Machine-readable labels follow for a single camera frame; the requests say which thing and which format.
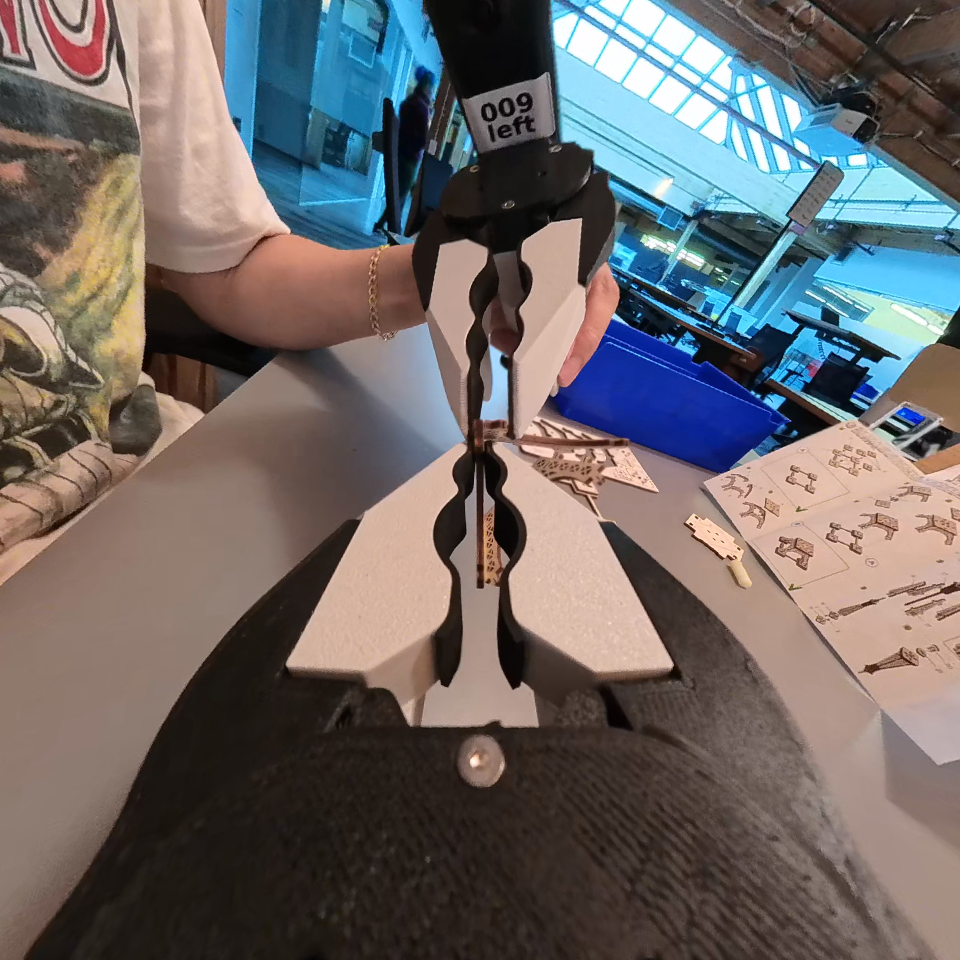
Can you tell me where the white ceiling unit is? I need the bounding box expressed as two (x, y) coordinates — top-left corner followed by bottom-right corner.
(793, 88), (880, 155)

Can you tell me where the paper instruction sheet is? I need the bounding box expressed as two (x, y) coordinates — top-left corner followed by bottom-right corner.
(702, 418), (960, 768)

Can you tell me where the wooden lattice arch piece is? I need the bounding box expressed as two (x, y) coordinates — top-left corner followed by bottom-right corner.
(483, 418), (631, 588)
(474, 418), (489, 590)

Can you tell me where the gold chain bracelet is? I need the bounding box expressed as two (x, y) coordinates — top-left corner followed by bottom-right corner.
(366, 243), (400, 343)

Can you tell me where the person's left hand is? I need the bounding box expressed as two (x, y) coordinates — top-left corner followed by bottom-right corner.
(486, 262), (624, 399)

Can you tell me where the small wooden arch piece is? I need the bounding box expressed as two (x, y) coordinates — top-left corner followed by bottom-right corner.
(534, 450), (606, 489)

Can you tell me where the person's left forearm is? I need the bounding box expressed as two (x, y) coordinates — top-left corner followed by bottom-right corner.
(159, 232), (430, 354)

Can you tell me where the wooden arch cutout sheet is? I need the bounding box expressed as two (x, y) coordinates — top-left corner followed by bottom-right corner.
(516, 418), (661, 495)

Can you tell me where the blue plastic bin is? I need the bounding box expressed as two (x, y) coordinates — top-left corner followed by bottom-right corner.
(549, 318), (790, 475)

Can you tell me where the small tablet on stand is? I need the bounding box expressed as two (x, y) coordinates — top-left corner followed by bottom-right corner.
(872, 401), (945, 460)

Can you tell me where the cardboard box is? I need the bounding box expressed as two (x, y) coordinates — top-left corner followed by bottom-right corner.
(862, 343), (960, 451)

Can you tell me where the grey desk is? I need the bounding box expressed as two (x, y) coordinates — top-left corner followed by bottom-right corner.
(0, 322), (960, 960)

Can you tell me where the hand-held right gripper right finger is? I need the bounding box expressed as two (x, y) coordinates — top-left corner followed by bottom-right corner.
(486, 442), (676, 712)

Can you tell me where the dark background work desk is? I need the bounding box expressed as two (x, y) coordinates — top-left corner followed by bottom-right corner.
(618, 270), (759, 376)
(780, 306), (903, 376)

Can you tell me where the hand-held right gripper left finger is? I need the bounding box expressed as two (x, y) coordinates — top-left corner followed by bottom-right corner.
(286, 442), (479, 708)

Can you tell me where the person's printed white shirt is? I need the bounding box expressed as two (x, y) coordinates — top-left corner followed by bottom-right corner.
(0, 0), (291, 588)

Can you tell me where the cross-shaped wooden platform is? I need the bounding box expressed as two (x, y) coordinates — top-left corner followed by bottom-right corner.
(682, 513), (746, 564)

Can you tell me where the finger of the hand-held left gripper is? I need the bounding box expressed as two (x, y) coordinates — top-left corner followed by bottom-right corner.
(508, 216), (591, 441)
(424, 237), (499, 438)

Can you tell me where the white hanging sign board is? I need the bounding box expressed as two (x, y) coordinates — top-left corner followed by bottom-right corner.
(786, 159), (846, 231)

